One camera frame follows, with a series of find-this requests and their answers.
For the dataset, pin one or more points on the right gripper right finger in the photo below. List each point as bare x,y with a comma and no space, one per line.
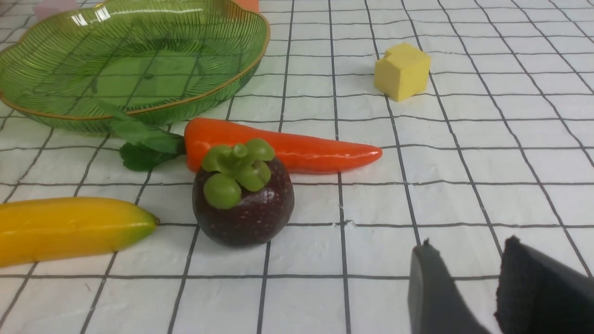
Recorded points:
538,295

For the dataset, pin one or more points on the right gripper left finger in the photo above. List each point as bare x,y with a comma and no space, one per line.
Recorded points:
435,304

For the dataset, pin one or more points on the purple toy mangosteen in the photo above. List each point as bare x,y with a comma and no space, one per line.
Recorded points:
242,194

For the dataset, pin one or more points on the white grid tablecloth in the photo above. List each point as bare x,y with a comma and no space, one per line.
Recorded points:
500,143

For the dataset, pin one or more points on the orange toy carrot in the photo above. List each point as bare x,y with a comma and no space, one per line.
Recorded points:
147,147

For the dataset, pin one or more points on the yellow foam cube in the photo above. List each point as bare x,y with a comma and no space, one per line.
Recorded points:
403,72

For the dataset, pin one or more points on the orange foam cube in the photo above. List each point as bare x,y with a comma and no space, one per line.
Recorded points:
249,5

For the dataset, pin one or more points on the green glass leaf plate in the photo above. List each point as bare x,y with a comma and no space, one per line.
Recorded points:
161,61

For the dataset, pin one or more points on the yellow toy banana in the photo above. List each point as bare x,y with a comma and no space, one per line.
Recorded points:
37,230

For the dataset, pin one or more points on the pink foam cube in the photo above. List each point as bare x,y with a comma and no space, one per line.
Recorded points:
48,8

